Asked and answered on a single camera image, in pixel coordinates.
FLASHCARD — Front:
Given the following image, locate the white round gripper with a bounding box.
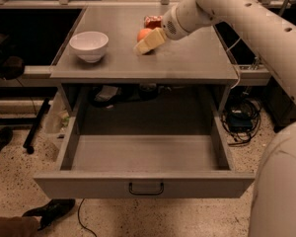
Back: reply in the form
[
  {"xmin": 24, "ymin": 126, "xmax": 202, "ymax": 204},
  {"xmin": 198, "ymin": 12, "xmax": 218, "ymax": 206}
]
[{"xmin": 133, "ymin": 5, "xmax": 190, "ymax": 55}]

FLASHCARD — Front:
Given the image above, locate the orange fruit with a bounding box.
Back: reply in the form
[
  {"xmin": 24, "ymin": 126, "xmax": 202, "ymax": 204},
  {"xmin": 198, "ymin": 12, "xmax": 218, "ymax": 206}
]
[{"xmin": 137, "ymin": 28, "xmax": 151, "ymax": 41}]

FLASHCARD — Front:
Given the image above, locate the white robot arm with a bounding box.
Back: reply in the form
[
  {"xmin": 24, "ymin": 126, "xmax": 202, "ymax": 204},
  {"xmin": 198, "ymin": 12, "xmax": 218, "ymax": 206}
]
[{"xmin": 134, "ymin": 0, "xmax": 296, "ymax": 237}]

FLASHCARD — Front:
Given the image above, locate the grey open top drawer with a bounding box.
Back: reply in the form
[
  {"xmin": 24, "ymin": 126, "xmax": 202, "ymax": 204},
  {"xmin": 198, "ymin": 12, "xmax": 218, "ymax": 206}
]
[{"xmin": 34, "ymin": 88, "xmax": 256, "ymax": 199}]

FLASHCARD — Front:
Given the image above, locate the black shoe near drawer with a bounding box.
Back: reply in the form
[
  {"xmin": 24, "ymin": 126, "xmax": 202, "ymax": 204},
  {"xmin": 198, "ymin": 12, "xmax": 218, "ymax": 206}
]
[{"xmin": 23, "ymin": 198, "xmax": 75, "ymax": 231}]

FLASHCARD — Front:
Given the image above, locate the crushed red soda can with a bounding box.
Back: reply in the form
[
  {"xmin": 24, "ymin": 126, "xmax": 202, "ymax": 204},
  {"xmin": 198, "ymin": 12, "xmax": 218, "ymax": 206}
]
[{"xmin": 144, "ymin": 16, "xmax": 162, "ymax": 29}]

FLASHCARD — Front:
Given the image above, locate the grey metal cabinet table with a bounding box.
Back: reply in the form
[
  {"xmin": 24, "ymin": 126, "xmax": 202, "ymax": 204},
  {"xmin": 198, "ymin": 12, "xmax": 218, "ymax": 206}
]
[{"xmin": 51, "ymin": 5, "xmax": 237, "ymax": 115}]

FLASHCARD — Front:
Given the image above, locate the white ceramic bowl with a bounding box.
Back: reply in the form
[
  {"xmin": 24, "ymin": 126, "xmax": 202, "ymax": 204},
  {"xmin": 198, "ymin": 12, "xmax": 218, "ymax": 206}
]
[{"xmin": 69, "ymin": 32, "xmax": 109, "ymax": 63}]

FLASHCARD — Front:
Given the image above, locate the brown trouser leg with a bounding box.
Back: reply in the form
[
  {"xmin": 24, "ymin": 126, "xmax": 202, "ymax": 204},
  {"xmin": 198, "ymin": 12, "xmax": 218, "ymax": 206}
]
[{"xmin": 0, "ymin": 216, "xmax": 39, "ymax": 237}]

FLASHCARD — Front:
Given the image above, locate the white power cord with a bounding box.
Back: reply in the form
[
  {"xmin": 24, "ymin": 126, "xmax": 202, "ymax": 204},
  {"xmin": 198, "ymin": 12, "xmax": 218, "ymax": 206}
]
[{"xmin": 226, "ymin": 37, "xmax": 243, "ymax": 90}]

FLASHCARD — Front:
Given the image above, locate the black drawer handle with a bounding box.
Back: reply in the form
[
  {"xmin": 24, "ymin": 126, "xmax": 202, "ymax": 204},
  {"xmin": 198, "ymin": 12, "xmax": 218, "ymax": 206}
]
[{"xmin": 128, "ymin": 183, "xmax": 164, "ymax": 196}]

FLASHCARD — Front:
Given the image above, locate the black floor cable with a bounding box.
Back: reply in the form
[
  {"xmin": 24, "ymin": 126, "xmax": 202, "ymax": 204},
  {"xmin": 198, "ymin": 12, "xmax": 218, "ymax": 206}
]
[{"xmin": 76, "ymin": 198, "xmax": 98, "ymax": 237}]

